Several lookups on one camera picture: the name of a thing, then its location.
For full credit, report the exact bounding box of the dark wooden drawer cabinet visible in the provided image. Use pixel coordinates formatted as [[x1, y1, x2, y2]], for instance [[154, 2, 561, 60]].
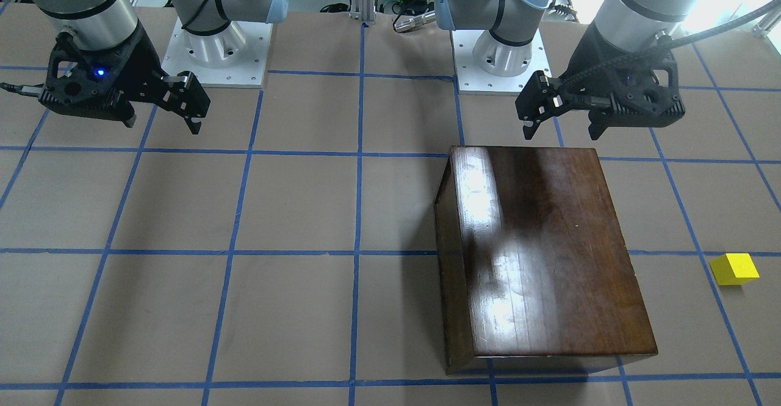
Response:
[[433, 145, 658, 374]]

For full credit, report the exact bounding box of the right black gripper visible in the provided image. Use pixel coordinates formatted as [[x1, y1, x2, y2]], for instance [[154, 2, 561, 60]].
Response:
[[37, 23, 211, 134]]

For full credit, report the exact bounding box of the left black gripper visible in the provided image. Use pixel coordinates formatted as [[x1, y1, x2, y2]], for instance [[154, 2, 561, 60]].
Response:
[[516, 25, 686, 141]]

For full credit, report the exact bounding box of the yellow block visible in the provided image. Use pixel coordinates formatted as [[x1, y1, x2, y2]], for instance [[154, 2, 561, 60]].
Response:
[[709, 253, 760, 286]]

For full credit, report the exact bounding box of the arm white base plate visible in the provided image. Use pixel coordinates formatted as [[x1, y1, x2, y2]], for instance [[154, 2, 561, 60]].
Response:
[[162, 19, 275, 89], [451, 30, 552, 95]]

